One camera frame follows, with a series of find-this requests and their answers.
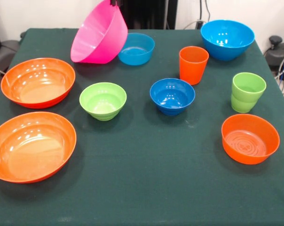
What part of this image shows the small orange bowl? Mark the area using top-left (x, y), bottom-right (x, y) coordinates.
top-left (221, 113), bottom-right (281, 165)

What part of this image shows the green cup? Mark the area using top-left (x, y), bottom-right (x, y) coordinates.
top-left (230, 72), bottom-right (267, 113)

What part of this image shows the dark grey floor base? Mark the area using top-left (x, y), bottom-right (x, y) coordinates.
top-left (264, 35), bottom-right (284, 71)
top-left (0, 32), bottom-right (27, 69)

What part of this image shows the small light blue bowl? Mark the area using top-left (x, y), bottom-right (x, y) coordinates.
top-left (118, 32), bottom-right (155, 66)

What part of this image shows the large orange bowl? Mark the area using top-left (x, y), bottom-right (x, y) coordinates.
top-left (0, 111), bottom-right (77, 184)
top-left (0, 57), bottom-right (76, 109)

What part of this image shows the large light blue bowl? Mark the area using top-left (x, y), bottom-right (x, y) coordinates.
top-left (200, 19), bottom-right (256, 62)

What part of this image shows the green bowl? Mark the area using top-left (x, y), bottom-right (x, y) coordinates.
top-left (79, 82), bottom-right (127, 121)

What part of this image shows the orange cup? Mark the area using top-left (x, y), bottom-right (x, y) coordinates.
top-left (179, 46), bottom-right (210, 86)

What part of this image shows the dark green tablecloth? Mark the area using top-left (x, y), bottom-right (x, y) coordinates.
top-left (0, 28), bottom-right (284, 226)

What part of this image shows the large pink bowl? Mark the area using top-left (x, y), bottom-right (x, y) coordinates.
top-left (70, 0), bottom-right (129, 65)

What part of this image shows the dark blue bowl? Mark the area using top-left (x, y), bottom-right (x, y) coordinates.
top-left (149, 78), bottom-right (196, 116)

